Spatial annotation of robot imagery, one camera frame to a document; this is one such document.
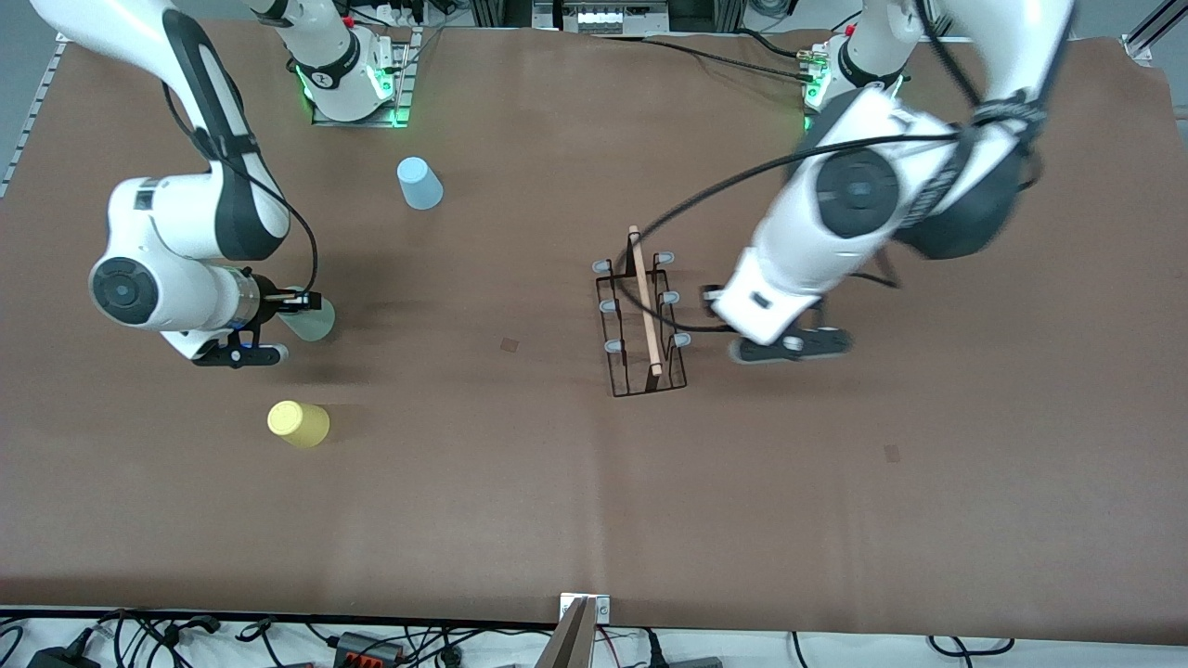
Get metal frame connector device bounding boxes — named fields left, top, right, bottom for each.
left=534, top=0, right=669, bottom=35

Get black cable with ferrite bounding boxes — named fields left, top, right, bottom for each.
left=160, top=612, right=224, bottom=643

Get short black table cable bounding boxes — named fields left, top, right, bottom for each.
left=640, top=31, right=808, bottom=62

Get light blue cup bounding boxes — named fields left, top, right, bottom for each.
left=396, top=156, right=445, bottom=212

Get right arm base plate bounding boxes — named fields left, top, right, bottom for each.
left=311, top=26, right=425, bottom=129

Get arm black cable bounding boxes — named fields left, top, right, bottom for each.
left=615, top=133, right=971, bottom=333
left=160, top=82, right=321, bottom=298

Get yellow cup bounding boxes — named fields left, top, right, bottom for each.
left=267, top=400, right=331, bottom=449

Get pale green cup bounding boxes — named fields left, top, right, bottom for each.
left=276, top=286, right=336, bottom=342

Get black curved cable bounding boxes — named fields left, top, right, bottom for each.
left=928, top=636, right=1017, bottom=656

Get black orange connector box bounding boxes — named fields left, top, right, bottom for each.
left=334, top=632, right=407, bottom=665

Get long black table cable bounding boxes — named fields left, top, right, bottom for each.
left=594, top=33, right=818, bottom=84

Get grey camera stand post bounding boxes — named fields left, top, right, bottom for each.
left=534, top=597, right=595, bottom=668

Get white power strip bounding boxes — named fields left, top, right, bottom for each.
left=357, top=0, right=423, bottom=27

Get aluminium table edge rail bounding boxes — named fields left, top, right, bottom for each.
left=0, top=37, right=68, bottom=198

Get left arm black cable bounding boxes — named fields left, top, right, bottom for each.
left=615, top=133, right=971, bottom=333

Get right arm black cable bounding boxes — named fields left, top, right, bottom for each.
left=160, top=82, right=321, bottom=298

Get brown paper table cover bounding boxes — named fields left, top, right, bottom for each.
left=0, top=20, right=1188, bottom=643

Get aluminium frame profile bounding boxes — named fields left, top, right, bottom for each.
left=1123, top=0, right=1188, bottom=61

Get black wire cup holder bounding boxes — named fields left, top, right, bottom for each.
left=594, top=225, right=692, bottom=398

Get black power adapter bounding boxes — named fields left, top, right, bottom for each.
left=28, top=645, right=101, bottom=668

